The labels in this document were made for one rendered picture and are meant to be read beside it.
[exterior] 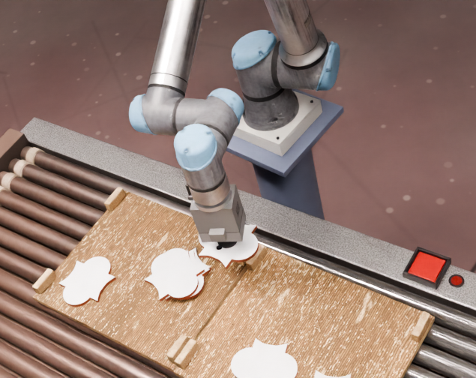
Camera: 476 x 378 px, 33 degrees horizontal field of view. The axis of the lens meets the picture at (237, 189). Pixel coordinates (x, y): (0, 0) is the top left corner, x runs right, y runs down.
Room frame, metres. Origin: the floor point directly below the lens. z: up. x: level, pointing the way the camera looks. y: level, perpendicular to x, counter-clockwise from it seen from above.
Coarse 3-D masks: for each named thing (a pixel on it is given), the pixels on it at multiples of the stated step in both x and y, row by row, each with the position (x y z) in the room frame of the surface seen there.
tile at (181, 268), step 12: (156, 264) 1.12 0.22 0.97; (168, 264) 1.11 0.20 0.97; (180, 264) 1.10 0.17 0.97; (192, 264) 1.09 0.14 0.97; (156, 276) 1.09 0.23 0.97; (168, 276) 1.08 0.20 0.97; (180, 276) 1.07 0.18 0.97; (192, 276) 1.06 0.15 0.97; (156, 288) 1.06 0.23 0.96; (168, 288) 1.05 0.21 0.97; (180, 288) 1.04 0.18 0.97; (192, 288) 1.03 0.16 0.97
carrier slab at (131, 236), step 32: (128, 192) 1.39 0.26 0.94; (96, 224) 1.32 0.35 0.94; (128, 224) 1.29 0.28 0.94; (160, 224) 1.26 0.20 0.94; (192, 224) 1.23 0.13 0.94; (128, 256) 1.19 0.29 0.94; (128, 288) 1.10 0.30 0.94; (224, 288) 1.03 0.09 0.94; (96, 320) 1.05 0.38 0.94; (128, 320) 1.02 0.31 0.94; (160, 320) 0.99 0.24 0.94; (192, 320) 0.97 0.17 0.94; (160, 352) 0.92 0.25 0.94
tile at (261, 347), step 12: (252, 348) 0.86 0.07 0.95; (264, 348) 0.85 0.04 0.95; (276, 348) 0.84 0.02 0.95; (240, 360) 0.84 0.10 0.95; (252, 360) 0.83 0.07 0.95; (264, 360) 0.82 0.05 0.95; (276, 360) 0.81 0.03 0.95; (288, 360) 0.81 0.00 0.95; (240, 372) 0.81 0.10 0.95; (252, 372) 0.80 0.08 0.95; (264, 372) 0.80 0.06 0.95; (276, 372) 0.79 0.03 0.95; (288, 372) 0.78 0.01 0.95
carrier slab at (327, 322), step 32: (288, 256) 1.06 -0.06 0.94; (256, 288) 1.00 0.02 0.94; (288, 288) 0.98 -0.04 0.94; (320, 288) 0.95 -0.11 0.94; (352, 288) 0.93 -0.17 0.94; (224, 320) 0.95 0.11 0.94; (256, 320) 0.92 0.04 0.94; (288, 320) 0.90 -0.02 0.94; (320, 320) 0.88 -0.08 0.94; (352, 320) 0.86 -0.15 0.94; (384, 320) 0.83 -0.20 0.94; (416, 320) 0.81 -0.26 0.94; (224, 352) 0.87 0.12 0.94; (288, 352) 0.83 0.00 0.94; (320, 352) 0.81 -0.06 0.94; (352, 352) 0.79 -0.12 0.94; (384, 352) 0.77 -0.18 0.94; (416, 352) 0.75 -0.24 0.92
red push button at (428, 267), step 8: (424, 256) 0.96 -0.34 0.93; (432, 256) 0.95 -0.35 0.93; (416, 264) 0.95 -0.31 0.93; (424, 264) 0.94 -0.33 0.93; (432, 264) 0.93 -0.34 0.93; (440, 264) 0.93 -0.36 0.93; (408, 272) 0.93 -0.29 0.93; (416, 272) 0.93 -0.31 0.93; (424, 272) 0.92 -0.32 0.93; (432, 272) 0.91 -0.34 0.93; (432, 280) 0.90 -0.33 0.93
